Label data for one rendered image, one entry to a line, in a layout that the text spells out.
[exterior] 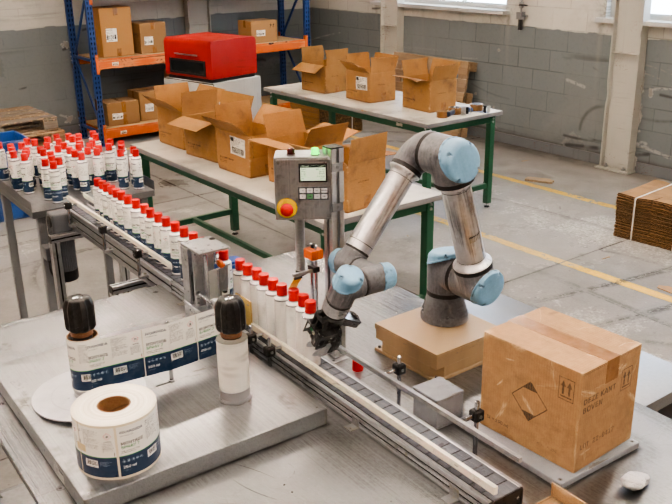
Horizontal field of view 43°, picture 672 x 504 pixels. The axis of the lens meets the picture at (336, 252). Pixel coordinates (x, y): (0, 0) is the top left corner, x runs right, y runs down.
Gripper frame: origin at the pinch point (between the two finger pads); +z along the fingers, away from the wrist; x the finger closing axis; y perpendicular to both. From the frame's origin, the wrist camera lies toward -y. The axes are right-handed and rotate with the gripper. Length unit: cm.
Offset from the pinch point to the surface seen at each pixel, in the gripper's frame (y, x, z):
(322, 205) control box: -9.6, -30.3, -28.3
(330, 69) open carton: -305, -375, 211
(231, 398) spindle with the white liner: 31.2, 3.7, 2.0
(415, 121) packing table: -283, -244, 159
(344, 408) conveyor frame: 5.9, 20.4, -3.0
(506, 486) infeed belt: -1, 65, -31
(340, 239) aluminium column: -14.7, -23.3, -19.4
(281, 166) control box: 0, -42, -35
